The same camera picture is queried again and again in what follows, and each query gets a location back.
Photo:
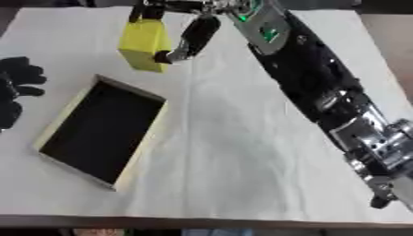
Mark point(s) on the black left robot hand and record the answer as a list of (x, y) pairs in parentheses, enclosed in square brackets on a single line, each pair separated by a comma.
[(15, 73)]

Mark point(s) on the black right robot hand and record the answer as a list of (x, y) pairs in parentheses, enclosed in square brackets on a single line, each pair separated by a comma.
[(200, 30)]

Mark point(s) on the yellow rectangular block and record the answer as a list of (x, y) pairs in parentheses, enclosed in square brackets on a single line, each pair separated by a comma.
[(142, 43)]

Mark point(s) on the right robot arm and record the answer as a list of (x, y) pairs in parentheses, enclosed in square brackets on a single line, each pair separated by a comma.
[(306, 70)]

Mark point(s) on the tan cardboard box black inside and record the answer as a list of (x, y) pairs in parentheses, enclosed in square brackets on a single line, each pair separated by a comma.
[(102, 129)]

